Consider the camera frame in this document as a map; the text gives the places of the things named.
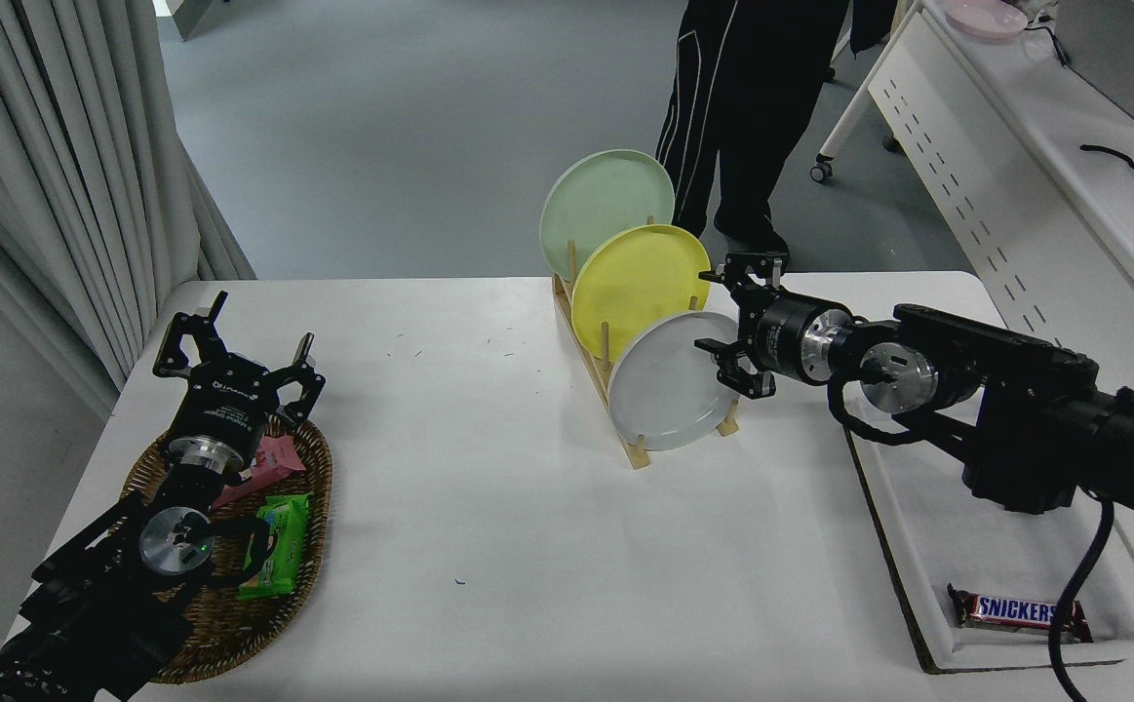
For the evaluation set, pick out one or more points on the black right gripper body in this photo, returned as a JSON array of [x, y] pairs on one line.
[[781, 336]]

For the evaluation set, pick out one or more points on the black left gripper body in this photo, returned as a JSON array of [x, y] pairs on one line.
[[225, 405]]

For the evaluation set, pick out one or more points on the gray plate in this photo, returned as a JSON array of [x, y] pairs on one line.
[[664, 390]]

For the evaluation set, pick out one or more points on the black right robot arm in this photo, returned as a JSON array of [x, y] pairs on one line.
[[1025, 409]]

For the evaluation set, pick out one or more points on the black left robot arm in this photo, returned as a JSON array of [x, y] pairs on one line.
[[89, 604]]

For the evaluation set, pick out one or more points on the yellow plate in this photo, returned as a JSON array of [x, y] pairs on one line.
[[635, 283]]

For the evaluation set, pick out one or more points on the wooden plate rack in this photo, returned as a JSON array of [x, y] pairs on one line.
[[637, 453]]

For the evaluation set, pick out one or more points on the pale green plate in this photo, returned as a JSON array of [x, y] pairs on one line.
[[601, 200]]

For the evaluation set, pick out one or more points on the pink plate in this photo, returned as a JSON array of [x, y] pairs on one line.
[[986, 17]]

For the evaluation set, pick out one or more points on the pink snack pack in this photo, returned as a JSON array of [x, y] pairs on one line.
[[274, 463]]

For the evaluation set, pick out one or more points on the green snack pack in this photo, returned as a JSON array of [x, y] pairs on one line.
[[279, 546]]

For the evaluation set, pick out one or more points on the person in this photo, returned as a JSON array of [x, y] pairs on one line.
[[752, 97]]

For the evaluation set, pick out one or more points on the gray curtain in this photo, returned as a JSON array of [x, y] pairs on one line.
[[50, 175]]

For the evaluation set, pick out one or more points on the brown wicker basket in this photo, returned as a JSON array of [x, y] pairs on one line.
[[225, 624]]

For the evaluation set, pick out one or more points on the white tray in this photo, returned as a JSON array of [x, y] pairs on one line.
[[966, 546]]

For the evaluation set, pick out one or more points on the black hanging garment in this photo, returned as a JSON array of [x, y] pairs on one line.
[[877, 21]]

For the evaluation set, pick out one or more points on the white perforated desk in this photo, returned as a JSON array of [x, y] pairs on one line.
[[1044, 195]]

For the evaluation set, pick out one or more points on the brown Snickers bar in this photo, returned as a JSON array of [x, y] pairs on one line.
[[1010, 612]]

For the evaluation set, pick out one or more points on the gray laptop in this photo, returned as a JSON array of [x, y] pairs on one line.
[[1117, 54]]

